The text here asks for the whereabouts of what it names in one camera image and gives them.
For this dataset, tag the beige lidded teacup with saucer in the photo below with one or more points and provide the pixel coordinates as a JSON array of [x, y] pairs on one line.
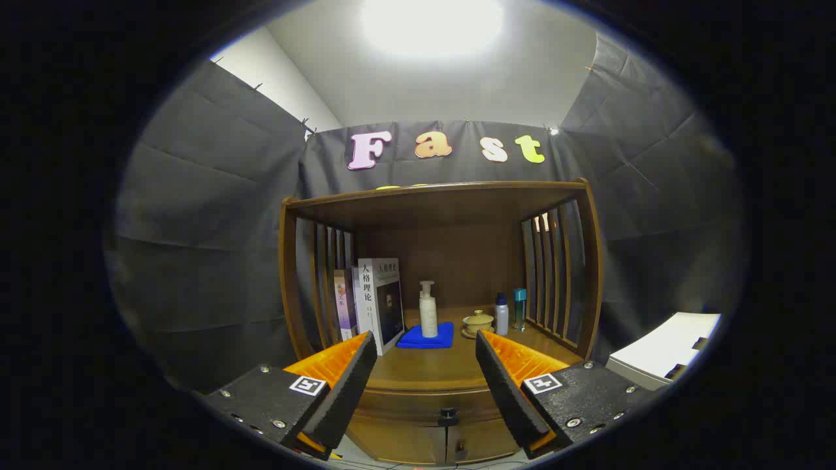
[[478, 323]]

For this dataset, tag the white metal cabinet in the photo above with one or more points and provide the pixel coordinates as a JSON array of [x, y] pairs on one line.
[[653, 352]]

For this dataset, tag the ceiling light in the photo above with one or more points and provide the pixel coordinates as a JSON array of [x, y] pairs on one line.
[[431, 26]]

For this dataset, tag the wooden drawer with black knob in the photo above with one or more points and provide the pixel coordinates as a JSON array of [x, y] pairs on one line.
[[405, 405]]

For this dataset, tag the wooden cabinet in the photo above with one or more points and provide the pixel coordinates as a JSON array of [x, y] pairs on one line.
[[457, 254]]

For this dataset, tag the wooden countertop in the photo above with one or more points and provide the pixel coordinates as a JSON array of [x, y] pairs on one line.
[[424, 365]]

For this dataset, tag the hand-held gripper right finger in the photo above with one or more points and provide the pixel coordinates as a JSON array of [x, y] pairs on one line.
[[506, 391]]

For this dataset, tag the blue folded cloth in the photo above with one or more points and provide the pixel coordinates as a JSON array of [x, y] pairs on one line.
[[411, 339]]

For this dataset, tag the clear bottle with teal cap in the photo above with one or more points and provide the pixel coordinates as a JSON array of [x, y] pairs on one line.
[[519, 313]]

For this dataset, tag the white bottle with blue cap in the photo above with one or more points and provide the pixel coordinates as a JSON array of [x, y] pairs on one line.
[[501, 320]]

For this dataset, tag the wooden cabinet door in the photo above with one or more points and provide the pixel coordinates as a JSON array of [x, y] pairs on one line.
[[398, 440], [483, 444]]

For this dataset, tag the white pump bottle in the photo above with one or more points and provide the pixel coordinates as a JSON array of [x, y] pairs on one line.
[[428, 316]]

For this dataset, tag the white book with portrait cover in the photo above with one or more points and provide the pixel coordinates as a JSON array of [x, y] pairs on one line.
[[369, 300]]

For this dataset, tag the purple book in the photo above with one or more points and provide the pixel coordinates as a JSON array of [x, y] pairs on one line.
[[344, 303]]

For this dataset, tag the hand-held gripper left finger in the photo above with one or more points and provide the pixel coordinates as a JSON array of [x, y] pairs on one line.
[[346, 391]]

